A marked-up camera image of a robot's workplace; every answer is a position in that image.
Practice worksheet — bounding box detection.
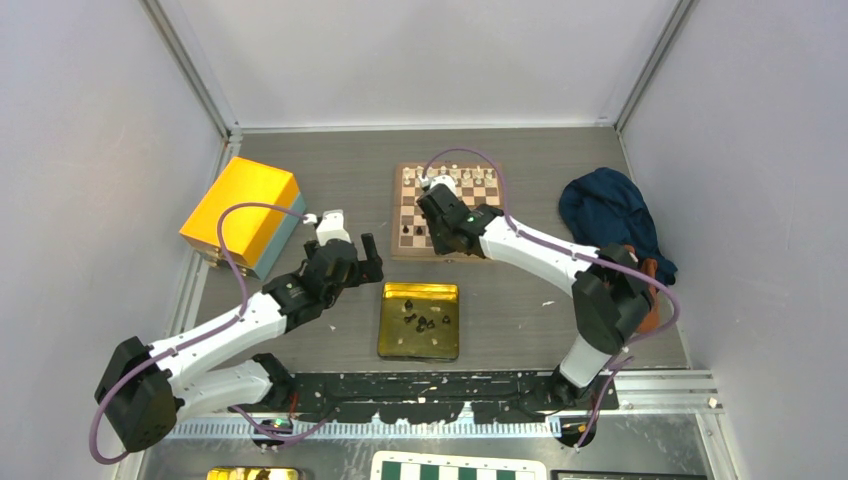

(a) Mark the green white chess mat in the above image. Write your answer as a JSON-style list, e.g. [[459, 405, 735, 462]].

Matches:
[[369, 451, 550, 480]]

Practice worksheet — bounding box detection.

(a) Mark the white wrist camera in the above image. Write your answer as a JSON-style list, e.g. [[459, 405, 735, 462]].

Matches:
[[416, 175, 457, 195], [302, 209, 352, 247]]

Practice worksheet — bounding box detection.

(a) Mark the gold metal tray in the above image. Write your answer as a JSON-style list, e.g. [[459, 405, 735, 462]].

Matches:
[[377, 282, 460, 362]]

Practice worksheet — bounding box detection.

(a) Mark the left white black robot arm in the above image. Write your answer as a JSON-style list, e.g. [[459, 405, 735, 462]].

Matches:
[[94, 233, 384, 453]]

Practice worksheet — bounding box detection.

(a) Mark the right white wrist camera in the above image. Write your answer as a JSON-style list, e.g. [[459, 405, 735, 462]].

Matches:
[[416, 175, 457, 195]]

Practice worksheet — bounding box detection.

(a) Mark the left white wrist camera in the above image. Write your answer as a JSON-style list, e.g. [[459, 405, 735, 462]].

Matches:
[[302, 209, 352, 247]]

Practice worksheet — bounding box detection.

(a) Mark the rust orange cloth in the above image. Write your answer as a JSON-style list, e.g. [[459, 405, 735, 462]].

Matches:
[[622, 246, 662, 334]]

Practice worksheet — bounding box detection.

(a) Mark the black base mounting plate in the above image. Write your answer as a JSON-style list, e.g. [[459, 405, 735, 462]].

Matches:
[[241, 370, 619, 425]]

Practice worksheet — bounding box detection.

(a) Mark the dark blue cloth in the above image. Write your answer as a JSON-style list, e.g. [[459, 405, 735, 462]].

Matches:
[[558, 167, 678, 286]]

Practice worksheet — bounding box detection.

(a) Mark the wooden chess board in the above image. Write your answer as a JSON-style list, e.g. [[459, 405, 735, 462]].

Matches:
[[391, 160, 504, 263]]

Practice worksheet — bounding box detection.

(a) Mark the orange yellow box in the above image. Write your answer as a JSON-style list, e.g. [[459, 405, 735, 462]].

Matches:
[[179, 156, 306, 280]]

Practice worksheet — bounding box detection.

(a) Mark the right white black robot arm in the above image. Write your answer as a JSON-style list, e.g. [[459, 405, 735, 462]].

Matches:
[[416, 178, 654, 411]]

